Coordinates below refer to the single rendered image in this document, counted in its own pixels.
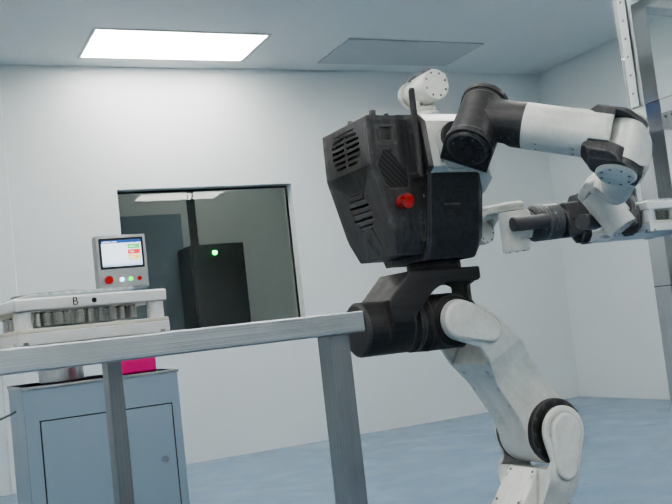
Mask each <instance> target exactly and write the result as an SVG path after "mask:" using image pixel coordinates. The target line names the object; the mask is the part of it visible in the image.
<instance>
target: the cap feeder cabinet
mask: <svg viewBox="0 0 672 504"><path fill-rule="evenodd" d="M178 371H179V369H156V371H153V372H145V373H137V374H129V375H123V385H124V396H125V406H126V417H127V428H128V438H129V449H130V460H131V470H132V481H133V492H134V502H135V504H190V498H189V488H188V478H187V468H186V457H185V447H184V437H183V427H182V417H181V407H180V396H179V386H178V376H177V372H178ZM7 389H8V395H9V406H10V413H12V412H14V411H15V410H16V413H15V414H13V415H12V416H10V418H11V430H12V442H13V454H14V466H15V478H16V490H17V502H18V504H115V503H114V492H113V481H112V471H111V460H110V449H109V438H108V427H107V416H106V405H105V395H104V384H103V375H95V376H87V377H84V378H83V379H77V380H70V381H62V382H53V383H43V384H40V383H39V382H38V383H30V384H22V385H14V386H7Z"/></svg>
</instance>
